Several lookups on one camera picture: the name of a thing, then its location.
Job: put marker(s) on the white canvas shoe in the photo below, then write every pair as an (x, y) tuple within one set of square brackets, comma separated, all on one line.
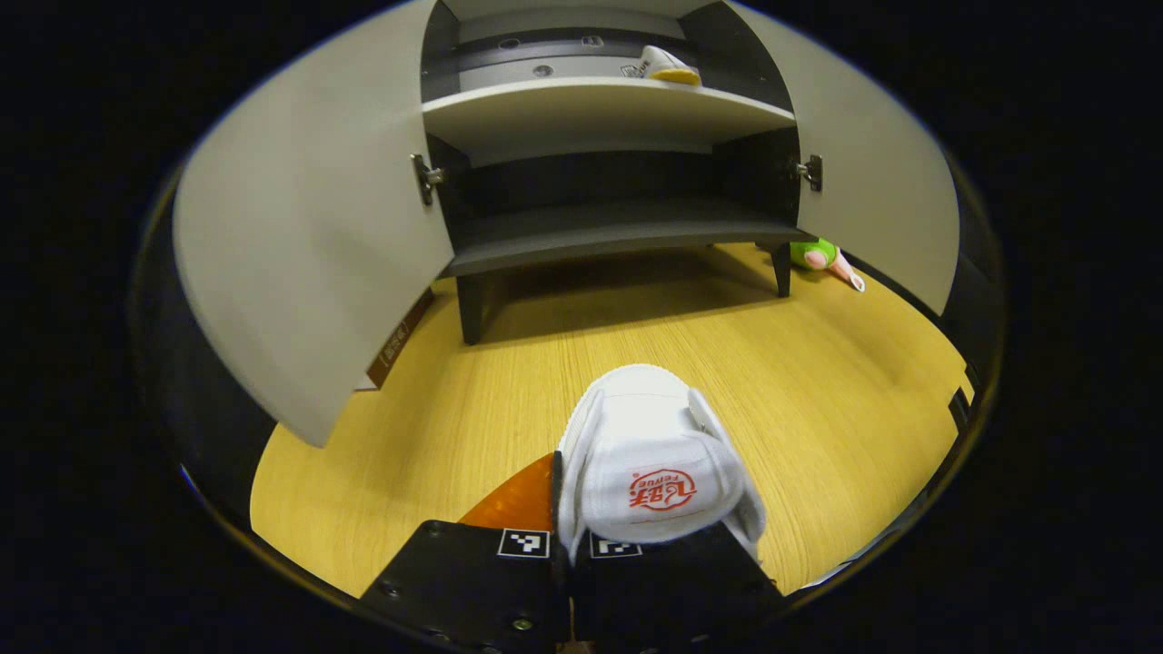
[(668, 68), (650, 454)]

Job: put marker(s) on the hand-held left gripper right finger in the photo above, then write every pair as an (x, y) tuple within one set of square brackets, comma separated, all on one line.
[(672, 590)]

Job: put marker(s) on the black backdrop cloth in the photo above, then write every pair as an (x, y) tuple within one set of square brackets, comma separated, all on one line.
[(213, 427)]

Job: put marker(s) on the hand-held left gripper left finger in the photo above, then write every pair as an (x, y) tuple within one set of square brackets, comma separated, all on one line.
[(472, 581)]

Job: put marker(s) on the grey shoe cabinet door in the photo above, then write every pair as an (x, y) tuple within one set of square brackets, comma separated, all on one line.
[(309, 245), (881, 182)]

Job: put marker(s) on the green plush toy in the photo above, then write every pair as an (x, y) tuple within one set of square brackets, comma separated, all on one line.
[(813, 254)]

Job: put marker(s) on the metal door hinge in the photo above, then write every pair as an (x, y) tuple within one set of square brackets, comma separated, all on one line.
[(810, 173), (425, 177)]

